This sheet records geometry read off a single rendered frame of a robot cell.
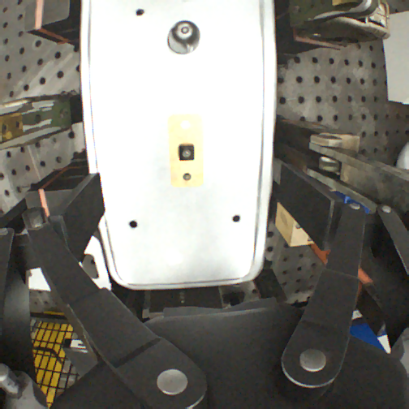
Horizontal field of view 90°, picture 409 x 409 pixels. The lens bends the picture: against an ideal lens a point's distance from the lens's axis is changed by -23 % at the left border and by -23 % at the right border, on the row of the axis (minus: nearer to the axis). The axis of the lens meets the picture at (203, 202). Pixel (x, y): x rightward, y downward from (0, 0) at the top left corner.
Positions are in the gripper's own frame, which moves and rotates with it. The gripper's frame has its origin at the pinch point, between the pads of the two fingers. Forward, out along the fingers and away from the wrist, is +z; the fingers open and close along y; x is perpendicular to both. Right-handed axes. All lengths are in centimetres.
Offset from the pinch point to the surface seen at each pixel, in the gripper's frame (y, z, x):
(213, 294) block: 3.6, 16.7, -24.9
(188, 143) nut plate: 0.3, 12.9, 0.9
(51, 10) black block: -16.1, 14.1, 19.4
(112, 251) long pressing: -10.5, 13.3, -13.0
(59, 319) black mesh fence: -43, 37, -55
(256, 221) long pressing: 8.8, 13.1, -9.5
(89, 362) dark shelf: -20.2, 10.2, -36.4
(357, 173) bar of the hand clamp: 14.6, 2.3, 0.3
